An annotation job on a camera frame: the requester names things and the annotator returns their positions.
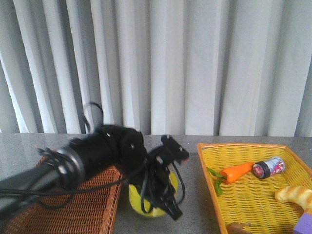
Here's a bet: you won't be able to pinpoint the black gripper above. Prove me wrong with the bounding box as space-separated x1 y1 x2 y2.
143 151 183 221

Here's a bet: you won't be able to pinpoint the yellow clear tape roll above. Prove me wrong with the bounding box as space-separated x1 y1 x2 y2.
129 171 178 218

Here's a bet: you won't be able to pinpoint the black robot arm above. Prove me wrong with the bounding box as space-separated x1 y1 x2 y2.
0 125 189 221

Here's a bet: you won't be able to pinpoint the orange toy carrot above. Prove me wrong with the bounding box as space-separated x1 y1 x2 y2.
206 162 254 195

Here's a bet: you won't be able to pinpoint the brown toy animal figure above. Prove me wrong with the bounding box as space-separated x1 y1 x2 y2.
227 222 252 234

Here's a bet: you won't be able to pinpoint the brown wicker basket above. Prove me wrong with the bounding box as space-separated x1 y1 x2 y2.
2 156 124 234

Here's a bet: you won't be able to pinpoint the yellow woven tray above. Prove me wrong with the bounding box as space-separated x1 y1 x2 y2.
197 143 312 234

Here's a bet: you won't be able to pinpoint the small black-lidded jar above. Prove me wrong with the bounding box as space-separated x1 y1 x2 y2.
253 156 286 179

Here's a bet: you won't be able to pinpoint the toy bread croissant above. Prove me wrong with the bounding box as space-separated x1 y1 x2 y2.
274 186 312 215

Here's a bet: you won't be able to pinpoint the purple foam block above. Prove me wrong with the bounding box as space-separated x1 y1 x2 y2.
293 213 312 234

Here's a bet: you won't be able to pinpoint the grey pleated curtain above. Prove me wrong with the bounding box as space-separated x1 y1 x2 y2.
0 0 312 137

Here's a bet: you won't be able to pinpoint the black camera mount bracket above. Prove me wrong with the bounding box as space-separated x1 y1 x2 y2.
159 135 189 165

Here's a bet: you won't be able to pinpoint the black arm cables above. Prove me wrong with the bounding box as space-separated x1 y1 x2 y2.
0 101 186 215

